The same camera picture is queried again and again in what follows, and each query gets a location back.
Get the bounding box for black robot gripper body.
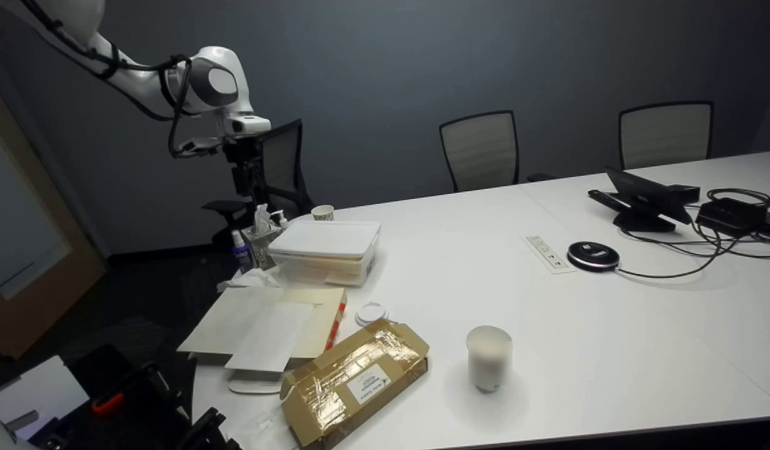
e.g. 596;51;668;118
226;136;266;186

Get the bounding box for white tissue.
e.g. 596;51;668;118
221;263;280;293
248;200;280;245

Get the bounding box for grey patterned tissue box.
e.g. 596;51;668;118
243;230;289;272

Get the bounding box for flat brown cardboard box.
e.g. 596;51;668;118
278;317;433;450

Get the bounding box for black swivel office chair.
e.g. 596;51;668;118
203;118;318;252

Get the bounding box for clear sanitizer bottle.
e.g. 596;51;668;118
229;230;255;272

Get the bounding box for white lidded plastic container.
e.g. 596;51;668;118
264;215;384;290

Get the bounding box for white paper sheet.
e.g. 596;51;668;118
221;298;318;377

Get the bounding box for red white pen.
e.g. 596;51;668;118
323;298;350;352

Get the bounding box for small round white cap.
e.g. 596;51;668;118
354;301;390;331

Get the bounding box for wooden door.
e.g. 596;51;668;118
0;72;110;363

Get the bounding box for black mounting board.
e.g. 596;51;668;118
18;336;239;450

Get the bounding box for grey mesh office chair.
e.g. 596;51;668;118
438;107;523;196
615;100;716;173

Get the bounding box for printed paper cup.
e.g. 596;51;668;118
464;323;515;398

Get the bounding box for white flat board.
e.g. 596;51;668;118
0;355;93;438

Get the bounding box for white flat remote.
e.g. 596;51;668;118
525;232;571;278

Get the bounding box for round black speaker puck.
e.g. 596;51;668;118
564;237;621;276

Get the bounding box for black conference phone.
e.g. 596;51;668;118
586;170;701;236

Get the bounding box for black power adapter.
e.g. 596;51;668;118
695;197;770;241

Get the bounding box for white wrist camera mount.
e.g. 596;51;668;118
225;113;274;141

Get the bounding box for black table cables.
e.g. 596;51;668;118
615;186;770;283

